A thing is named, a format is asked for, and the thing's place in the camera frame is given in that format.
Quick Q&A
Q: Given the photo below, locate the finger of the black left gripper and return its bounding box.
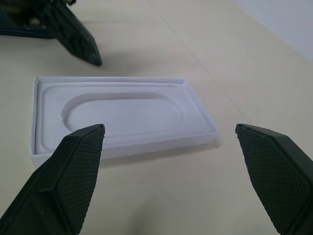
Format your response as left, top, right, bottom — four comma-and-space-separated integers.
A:
45, 0, 103, 67

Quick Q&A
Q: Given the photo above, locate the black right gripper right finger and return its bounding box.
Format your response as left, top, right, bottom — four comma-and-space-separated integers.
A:
235, 123, 313, 235

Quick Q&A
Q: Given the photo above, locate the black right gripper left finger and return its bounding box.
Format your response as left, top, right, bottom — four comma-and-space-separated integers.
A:
0, 123, 106, 235

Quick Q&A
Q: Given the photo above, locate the dark blue phone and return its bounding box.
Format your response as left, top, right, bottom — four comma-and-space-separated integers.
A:
0, 23, 54, 40

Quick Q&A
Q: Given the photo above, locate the white phone box base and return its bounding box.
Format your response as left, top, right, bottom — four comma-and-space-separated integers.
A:
30, 76, 219, 168

